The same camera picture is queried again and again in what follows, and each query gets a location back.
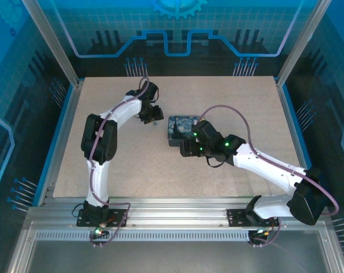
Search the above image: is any aluminium corner post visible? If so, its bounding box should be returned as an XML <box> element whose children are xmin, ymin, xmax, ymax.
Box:
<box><xmin>275</xmin><ymin>0</ymin><xmax>336</xmax><ymax>88</ymax></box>
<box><xmin>20</xmin><ymin>0</ymin><xmax>84</xmax><ymax>88</ymax></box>

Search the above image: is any left blue border strip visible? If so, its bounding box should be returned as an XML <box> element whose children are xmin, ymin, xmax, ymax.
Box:
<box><xmin>32</xmin><ymin>84</ymin><xmax>76</xmax><ymax>207</ymax></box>

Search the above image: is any left aluminium side rail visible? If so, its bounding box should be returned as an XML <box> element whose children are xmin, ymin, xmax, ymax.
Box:
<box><xmin>36</xmin><ymin>79</ymin><xmax>86</xmax><ymax>207</ymax></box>

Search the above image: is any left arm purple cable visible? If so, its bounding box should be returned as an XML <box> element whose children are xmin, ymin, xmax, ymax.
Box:
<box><xmin>86</xmin><ymin>76</ymin><xmax>160</xmax><ymax>249</ymax></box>

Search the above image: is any blue border strip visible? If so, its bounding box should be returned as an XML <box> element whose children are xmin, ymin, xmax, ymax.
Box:
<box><xmin>281</xmin><ymin>84</ymin><xmax>326</xmax><ymax>207</ymax></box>
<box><xmin>32</xmin><ymin>84</ymin><xmax>76</xmax><ymax>207</ymax></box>

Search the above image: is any slotted grey cable duct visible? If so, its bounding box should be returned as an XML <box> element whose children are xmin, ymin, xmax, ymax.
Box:
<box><xmin>35</xmin><ymin>230</ymin><xmax>259</xmax><ymax>242</ymax></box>

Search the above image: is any right aluminium side rail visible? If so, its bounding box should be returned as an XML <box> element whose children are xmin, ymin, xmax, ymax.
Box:
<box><xmin>275</xmin><ymin>78</ymin><xmax>317</xmax><ymax>207</ymax></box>

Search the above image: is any right aluminium corner post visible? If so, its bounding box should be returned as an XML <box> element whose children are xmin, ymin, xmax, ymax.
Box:
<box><xmin>275</xmin><ymin>0</ymin><xmax>336</xmax><ymax>88</ymax></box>

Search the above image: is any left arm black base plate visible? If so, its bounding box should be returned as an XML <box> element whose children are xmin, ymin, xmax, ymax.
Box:
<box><xmin>76</xmin><ymin>208</ymin><xmax>129</xmax><ymax>228</ymax></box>

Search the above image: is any aluminium side rail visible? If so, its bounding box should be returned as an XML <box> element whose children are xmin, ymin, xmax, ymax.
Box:
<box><xmin>275</xmin><ymin>78</ymin><xmax>317</xmax><ymax>207</ymax></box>
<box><xmin>36</xmin><ymin>79</ymin><xmax>86</xmax><ymax>207</ymax></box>

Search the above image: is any right blue border strip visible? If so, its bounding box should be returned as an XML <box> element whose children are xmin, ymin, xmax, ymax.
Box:
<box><xmin>281</xmin><ymin>84</ymin><xmax>326</xmax><ymax>207</ymax></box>

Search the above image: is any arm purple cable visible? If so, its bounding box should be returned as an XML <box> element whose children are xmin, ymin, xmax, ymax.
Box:
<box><xmin>86</xmin><ymin>76</ymin><xmax>160</xmax><ymax>249</ymax></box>
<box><xmin>200</xmin><ymin>104</ymin><xmax>339</xmax><ymax>249</ymax></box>

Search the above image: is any aluminium mounting rail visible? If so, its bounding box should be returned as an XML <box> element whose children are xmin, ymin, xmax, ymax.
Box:
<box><xmin>26</xmin><ymin>196</ymin><xmax>336</xmax><ymax>228</ymax></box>

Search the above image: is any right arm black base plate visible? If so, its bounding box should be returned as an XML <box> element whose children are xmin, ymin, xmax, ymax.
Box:
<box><xmin>226</xmin><ymin>209</ymin><xmax>280</xmax><ymax>228</ymax></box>

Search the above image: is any left aluminium corner post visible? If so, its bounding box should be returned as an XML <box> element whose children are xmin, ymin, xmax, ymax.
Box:
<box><xmin>20</xmin><ymin>0</ymin><xmax>84</xmax><ymax>88</ymax></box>

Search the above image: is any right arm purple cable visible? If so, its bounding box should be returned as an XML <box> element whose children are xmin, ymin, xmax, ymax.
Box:
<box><xmin>200</xmin><ymin>104</ymin><xmax>339</xmax><ymax>249</ymax></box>

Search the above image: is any aluminium lower frame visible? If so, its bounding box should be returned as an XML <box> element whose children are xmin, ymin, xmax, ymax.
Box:
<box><xmin>6</xmin><ymin>220</ymin><xmax>344</xmax><ymax>273</ymax></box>

